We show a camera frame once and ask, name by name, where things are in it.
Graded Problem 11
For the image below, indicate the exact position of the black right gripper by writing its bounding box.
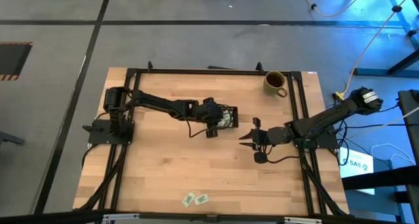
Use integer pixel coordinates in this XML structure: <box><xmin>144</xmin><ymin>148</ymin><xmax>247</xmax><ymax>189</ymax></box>
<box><xmin>238</xmin><ymin>117</ymin><xmax>292</xmax><ymax>153</ymax></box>

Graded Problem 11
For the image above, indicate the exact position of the black slotted plastic basket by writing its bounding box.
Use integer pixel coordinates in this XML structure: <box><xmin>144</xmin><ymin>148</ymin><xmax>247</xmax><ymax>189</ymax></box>
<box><xmin>218</xmin><ymin>104</ymin><xmax>240</xmax><ymax>129</ymax></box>

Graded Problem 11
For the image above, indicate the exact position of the green yellow ceramic mug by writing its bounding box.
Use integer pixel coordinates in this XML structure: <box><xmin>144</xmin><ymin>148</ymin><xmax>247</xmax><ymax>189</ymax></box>
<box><xmin>263</xmin><ymin>70</ymin><xmax>289</xmax><ymax>99</ymax></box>

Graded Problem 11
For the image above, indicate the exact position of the white SAS sign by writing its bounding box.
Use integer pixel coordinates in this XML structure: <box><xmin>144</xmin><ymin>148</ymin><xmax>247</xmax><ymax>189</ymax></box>
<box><xmin>339</xmin><ymin>147</ymin><xmax>376</xmax><ymax>196</ymax></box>

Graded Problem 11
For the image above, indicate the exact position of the grey chair leg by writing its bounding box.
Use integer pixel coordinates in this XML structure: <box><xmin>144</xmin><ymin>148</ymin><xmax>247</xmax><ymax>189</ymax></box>
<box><xmin>0</xmin><ymin>131</ymin><xmax>26</xmax><ymax>146</ymax></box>

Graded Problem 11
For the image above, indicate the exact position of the black hatch with hazard stripes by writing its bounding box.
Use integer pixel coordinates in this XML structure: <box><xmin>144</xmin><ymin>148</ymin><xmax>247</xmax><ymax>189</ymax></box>
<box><xmin>0</xmin><ymin>41</ymin><xmax>33</xmax><ymax>81</ymax></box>

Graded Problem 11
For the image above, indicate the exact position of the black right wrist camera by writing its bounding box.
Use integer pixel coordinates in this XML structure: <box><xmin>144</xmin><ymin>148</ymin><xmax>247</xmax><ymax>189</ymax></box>
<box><xmin>253</xmin><ymin>151</ymin><xmax>268</xmax><ymax>165</ymax></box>

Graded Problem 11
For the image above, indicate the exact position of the black left camera cable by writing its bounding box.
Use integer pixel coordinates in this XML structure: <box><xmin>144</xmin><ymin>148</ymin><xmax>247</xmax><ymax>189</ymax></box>
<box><xmin>187</xmin><ymin>117</ymin><xmax>213</xmax><ymax>139</ymax></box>

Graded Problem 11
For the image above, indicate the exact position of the black camera cable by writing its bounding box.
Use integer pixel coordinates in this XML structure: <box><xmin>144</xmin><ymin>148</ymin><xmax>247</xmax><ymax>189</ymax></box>
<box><xmin>266</xmin><ymin>153</ymin><xmax>304</xmax><ymax>164</ymax></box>
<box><xmin>187</xmin><ymin>117</ymin><xmax>213</xmax><ymax>139</ymax></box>

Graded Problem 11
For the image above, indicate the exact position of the black right camera cable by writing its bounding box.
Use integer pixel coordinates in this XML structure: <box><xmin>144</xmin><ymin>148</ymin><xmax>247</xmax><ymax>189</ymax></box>
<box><xmin>266</xmin><ymin>153</ymin><xmax>304</xmax><ymax>164</ymax></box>

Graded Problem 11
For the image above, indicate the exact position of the black aluminium table frame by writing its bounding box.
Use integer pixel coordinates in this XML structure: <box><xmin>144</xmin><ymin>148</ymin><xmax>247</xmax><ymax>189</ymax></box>
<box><xmin>73</xmin><ymin>60</ymin><xmax>350</xmax><ymax>224</ymax></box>

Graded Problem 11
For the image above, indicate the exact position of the yellow extension cord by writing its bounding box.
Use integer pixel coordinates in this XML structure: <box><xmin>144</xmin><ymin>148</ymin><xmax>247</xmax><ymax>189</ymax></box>
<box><xmin>278</xmin><ymin>0</ymin><xmax>419</xmax><ymax>100</ymax></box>

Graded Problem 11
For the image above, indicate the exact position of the black metal stand frame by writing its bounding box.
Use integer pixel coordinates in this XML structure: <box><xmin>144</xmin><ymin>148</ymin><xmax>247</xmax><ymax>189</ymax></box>
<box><xmin>353</xmin><ymin>0</ymin><xmax>419</xmax><ymax>77</ymax></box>

